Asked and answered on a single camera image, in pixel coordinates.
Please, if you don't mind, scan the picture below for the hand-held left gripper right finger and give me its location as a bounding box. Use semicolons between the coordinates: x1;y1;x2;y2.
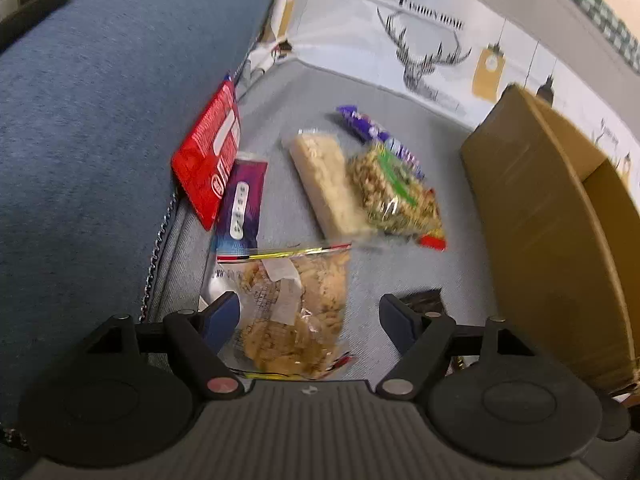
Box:
376;292;540;402

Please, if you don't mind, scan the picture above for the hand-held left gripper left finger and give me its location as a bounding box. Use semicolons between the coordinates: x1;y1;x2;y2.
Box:
75;290;246;402

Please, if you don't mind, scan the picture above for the clear bag of cookies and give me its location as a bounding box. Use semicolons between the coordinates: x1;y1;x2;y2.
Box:
217;242;357;381

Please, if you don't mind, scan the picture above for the red snack packet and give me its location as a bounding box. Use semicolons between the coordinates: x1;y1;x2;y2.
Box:
171;76;242;232

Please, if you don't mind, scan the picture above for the cardboard box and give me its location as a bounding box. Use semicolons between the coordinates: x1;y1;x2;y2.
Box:
460;84;640;396

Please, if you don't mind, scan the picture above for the dark snack wrapper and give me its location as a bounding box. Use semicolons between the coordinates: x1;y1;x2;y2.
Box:
400;287;446;317

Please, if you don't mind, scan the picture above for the purple and white snack packet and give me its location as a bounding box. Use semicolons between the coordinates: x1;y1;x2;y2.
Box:
199;157;269;311

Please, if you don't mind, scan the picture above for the nut brittle packet green label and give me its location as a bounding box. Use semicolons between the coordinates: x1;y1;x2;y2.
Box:
347;141;447;251

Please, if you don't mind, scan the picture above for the beige crisp bar packet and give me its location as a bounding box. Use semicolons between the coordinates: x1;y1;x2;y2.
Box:
282;130;376;241

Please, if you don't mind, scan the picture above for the purple candy bar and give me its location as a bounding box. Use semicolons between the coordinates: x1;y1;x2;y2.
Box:
336;105;426;178

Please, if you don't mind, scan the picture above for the blue cushion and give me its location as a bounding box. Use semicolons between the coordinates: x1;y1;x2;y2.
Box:
0;0;278;461

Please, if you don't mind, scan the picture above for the grey deer print sheet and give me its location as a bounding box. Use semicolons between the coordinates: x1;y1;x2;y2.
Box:
140;0;640;401

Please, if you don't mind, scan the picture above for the black remote control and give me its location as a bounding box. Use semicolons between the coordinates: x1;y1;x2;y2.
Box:
0;0;76;53

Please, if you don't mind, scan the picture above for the green checked cloth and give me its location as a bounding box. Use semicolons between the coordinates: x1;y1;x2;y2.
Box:
535;0;640;68

